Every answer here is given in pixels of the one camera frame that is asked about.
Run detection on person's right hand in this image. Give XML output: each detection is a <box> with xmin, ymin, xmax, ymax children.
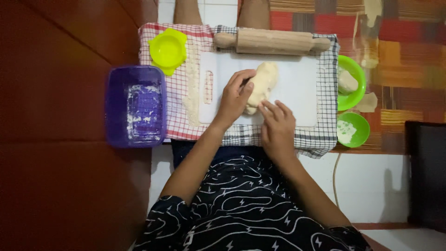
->
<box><xmin>258</xmin><ymin>100</ymin><xmax>297</xmax><ymax>164</ymax></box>

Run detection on person's left hand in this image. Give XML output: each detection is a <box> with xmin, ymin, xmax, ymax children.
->
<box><xmin>213</xmin><ymin>69</ymin><xmax>257</xmax><ymax>131</ymax></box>

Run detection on pale dough lump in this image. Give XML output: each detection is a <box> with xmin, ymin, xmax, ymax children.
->
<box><xmin>243</xmin><ymin>62</ymin><xmax>279</xmax><ymax>116</ymax></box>

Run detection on spilled flour strip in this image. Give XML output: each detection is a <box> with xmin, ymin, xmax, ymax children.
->
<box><xmin>182</xmin><ymin>43</ymin><xmax>202</xmax><ymax>127</ymax></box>

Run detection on black checked cloth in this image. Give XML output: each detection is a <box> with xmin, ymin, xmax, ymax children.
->
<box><xmin>212</xmin><ymin>25</ymin><xmax>341</xmax><ymax>159</ymax></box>

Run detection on white plastic cutting board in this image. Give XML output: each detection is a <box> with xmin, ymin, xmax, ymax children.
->
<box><xmin>198</xmin><ymin>52</ymin><xmax>320</xmax><ymax>128</ymax></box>

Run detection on person's dark blue shorts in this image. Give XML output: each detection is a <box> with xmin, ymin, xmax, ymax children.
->
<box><xmin>170</xmin><ymin>139</ymin><xmax>269</xmax><ymax>169</ymax></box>

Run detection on red checked cloth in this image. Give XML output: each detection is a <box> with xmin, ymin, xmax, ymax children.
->
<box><xmin>138</xmin><ymin>23</ymin><xmax>215</xmax><ymax>142</ymax></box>

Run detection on white flour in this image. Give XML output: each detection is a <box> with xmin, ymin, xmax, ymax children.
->
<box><xmin>337</xmin><ymin>120</ymin><xmax>357</xmax><ymax>145</ymax></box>

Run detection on wooden rolling pin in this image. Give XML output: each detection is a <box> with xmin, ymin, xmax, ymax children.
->
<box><xmin>213</xmin><ymin>29</ymin><xmax>332</xmax><ymax>56</ymax></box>

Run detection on yellow-green dumpling mould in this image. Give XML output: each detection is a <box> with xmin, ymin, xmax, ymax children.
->
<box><xmin>148</xmin><ymin>28</ymin><xmax>189</xmax><ymax>77</ymax></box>

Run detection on small green bowl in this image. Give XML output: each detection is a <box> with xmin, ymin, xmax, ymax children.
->
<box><xmin>336</xmin><ymin>112</ymin><xmax>371</xmax><ymax>149</ymax></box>

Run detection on small dough piece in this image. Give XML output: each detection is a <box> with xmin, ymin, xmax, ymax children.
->
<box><xmin>337</xmin><ymin>68</ymin><xmax>359</xmax><ymax>95</ymax></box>

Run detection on person's black patterned shirt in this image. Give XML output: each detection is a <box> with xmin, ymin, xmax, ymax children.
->
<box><xmin>133</xmin><ymin>155</ymin><xmax>374</xmax><ymax>251</ymax></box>

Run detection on person's right leg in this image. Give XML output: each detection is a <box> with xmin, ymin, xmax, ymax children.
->
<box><xmin>236</xmin><ymin>0</ymin><xmax>271</xmax><ymax>30</ymax></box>

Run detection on person's leg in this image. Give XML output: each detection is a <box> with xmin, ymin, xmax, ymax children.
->
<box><xmin>173</xmin><ymin>0</ymin><xmax>205</xmax><ymax>26</ymax></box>
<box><xmin>236</xmin><ymin>0</ymin><xmax>271</xmax><ymax>30</ymax></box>

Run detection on purple plastic container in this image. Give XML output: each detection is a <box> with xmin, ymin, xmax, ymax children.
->
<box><xmin>104</xmin><ymin>65</ymin><xmax>168</xmax><ymax>149</ymax></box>

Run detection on person's left leg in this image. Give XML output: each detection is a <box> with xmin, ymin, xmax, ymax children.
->
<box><xmin>173</xmin><ymin>0</ymin><xmax>205</xmax><ymax>26</ymax></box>

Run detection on large green bowl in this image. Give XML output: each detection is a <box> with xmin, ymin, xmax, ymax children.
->
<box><xmin>337</xmin><ymin>55</ymin><xmax>367</xmax><ymax>112</ymax></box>

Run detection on patchwork mat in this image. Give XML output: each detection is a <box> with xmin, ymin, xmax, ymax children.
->
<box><xmin>269</xmin><ymin>0</ymin><xmax>446</xmax><ymax>155</ymax></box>

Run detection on brown leather cushion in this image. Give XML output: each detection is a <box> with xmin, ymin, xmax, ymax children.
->
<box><xmin>0</xmin><ymin>0</ymin><xmax>159</xmax><ymax>251</ymax></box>

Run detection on thin cable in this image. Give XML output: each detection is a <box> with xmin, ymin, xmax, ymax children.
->
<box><xmin>332</xmin><ymin>153</ymin><xmax>342</xmax><ymax>210</ymax></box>

